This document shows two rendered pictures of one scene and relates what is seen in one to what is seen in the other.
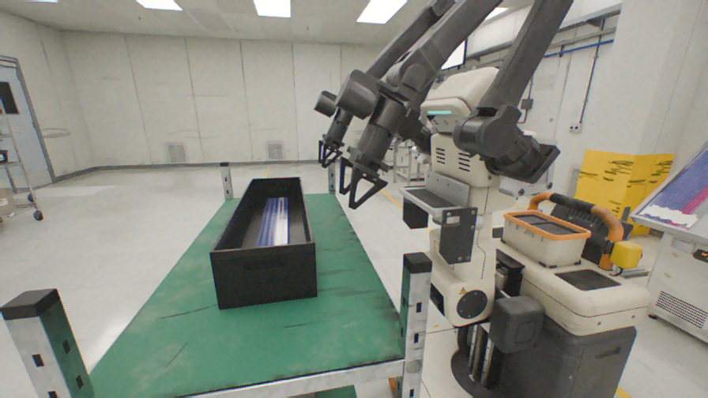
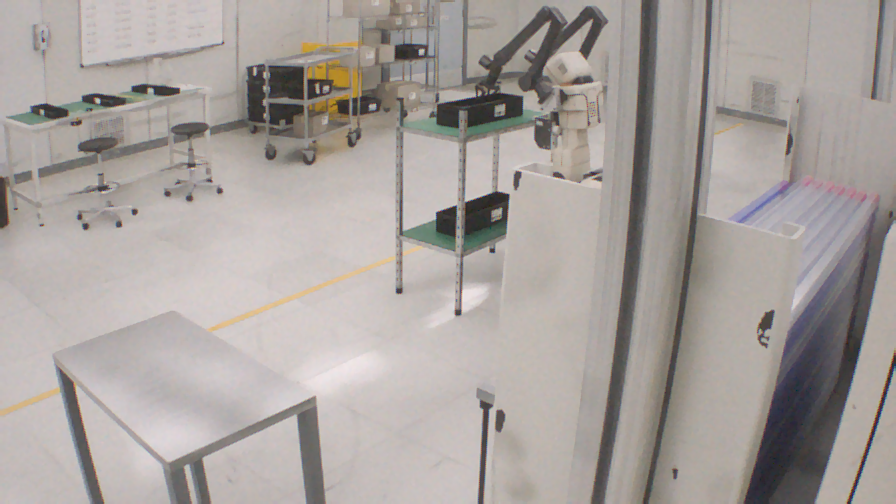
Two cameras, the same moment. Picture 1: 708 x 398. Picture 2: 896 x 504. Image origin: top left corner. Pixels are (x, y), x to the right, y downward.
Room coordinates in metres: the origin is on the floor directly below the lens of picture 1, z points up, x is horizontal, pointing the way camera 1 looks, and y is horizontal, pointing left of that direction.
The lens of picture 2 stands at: (-2.21, -3.05, 1.82)
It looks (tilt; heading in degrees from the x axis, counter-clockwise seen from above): 21 degrees down; 50
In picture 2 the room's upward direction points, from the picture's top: 1 degrees clockwise
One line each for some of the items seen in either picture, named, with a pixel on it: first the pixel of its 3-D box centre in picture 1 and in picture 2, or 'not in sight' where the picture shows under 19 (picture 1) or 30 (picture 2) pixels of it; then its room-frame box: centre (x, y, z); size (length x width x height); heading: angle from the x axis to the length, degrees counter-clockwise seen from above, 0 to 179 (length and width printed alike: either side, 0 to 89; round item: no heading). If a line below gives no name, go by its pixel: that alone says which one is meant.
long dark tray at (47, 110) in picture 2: not in sight; (48, 111); (-1.10, 3.36, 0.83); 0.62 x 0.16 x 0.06; 99
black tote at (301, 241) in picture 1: (273, 219); (481, 109); (0.71, 0.21, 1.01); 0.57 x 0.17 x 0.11; 13
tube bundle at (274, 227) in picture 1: (274, 229); not in sight; (0.71, 0.21, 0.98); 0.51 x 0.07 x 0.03; 13
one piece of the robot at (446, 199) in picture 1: (438, 211); (557, 125); (0.81, -0.26, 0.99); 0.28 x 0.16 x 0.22; 13
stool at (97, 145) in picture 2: not in sight; (104, 181); (-0.81, 2.72, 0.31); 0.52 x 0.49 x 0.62; 11
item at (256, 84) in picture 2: not in sight; (277, 99); (1.67, 4.54, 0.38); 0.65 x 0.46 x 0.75; 104
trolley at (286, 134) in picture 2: not in sight; (311, 102); (1.50, 3.49, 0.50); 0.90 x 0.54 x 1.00; 26
